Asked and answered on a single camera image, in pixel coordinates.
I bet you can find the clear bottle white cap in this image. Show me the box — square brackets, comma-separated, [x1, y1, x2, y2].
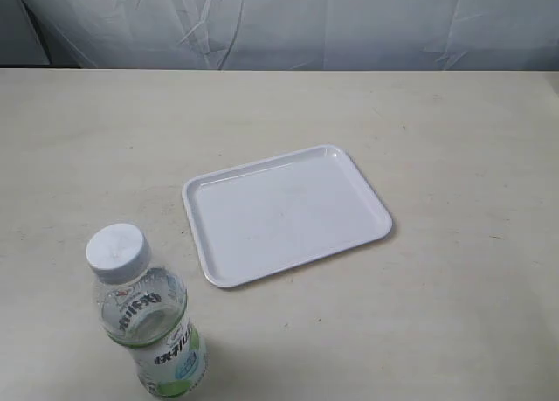
[86, 223, 208, 398]

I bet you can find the white plastic tray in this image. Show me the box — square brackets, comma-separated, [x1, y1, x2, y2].
[182, 144, 393, 288]

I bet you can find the grey wrinkled backdrop cloth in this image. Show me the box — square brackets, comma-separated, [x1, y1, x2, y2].
[1, 0, 558, 71]

